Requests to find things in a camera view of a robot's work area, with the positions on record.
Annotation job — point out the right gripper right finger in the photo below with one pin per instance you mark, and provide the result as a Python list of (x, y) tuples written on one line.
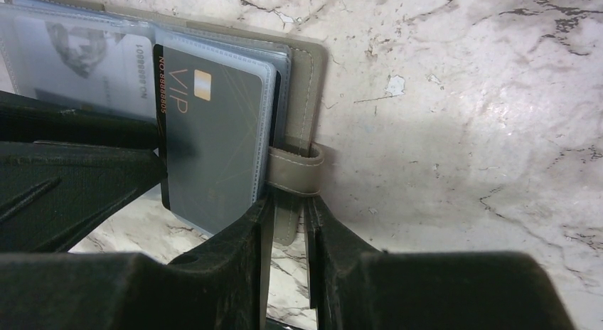
[(353, 285)]

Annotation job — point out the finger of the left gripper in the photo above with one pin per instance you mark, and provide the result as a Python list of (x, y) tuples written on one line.
[(28, 120), (54, 194)]

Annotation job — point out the taupe leather card holder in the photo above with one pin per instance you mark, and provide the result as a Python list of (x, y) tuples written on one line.
[(295, 164)]

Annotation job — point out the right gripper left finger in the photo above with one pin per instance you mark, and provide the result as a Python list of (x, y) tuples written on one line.
[(220, 284)]

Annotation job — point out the black VIP credit card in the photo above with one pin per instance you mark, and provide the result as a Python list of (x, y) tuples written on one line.
[(214, 110)]

